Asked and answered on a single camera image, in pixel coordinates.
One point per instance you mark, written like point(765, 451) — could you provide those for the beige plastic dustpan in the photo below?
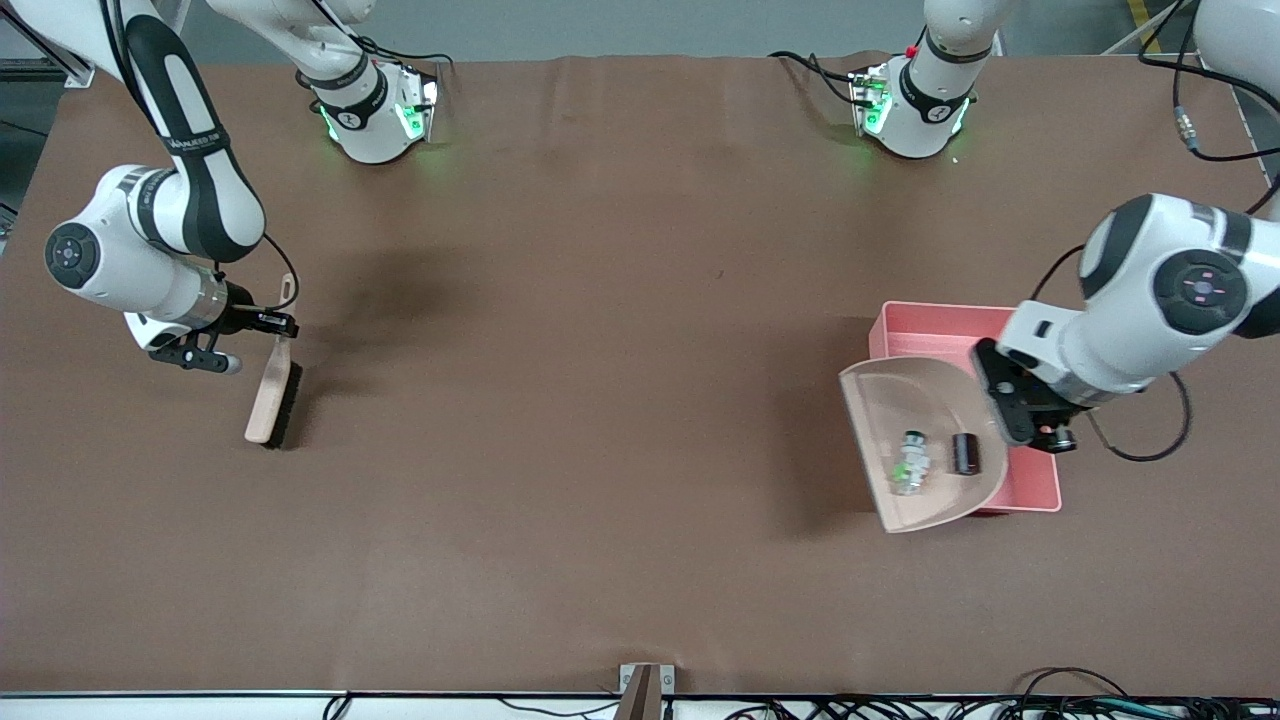
point(900, 400)

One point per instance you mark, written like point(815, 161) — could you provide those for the beige brush with black bristles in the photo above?
point(270, 400)

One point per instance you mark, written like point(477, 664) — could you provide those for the brown camera mount post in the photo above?
point(640, 695)

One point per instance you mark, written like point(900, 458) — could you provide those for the small dark electronic component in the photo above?
point(965, 453)

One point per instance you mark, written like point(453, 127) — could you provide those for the metal mounting bracket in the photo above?
point(627, 675)

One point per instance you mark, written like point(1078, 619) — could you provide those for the metal base connector box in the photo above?
point(868, 100)
point(425, 100)

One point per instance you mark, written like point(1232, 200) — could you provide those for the aluminium frame profile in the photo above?
point(75, 72)

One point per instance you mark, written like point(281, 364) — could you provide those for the pink plastic bin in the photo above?
point(1035, 490)

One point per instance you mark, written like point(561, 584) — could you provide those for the white orange electronic component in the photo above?
point(910, 465)

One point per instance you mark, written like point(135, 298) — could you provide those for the brown table mat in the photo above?
point(500, 560)

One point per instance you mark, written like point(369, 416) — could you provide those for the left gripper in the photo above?
point(1005, 392)

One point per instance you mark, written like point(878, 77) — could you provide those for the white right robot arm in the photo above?
point(190, 170)

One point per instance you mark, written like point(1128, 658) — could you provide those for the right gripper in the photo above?
point(240, 308)

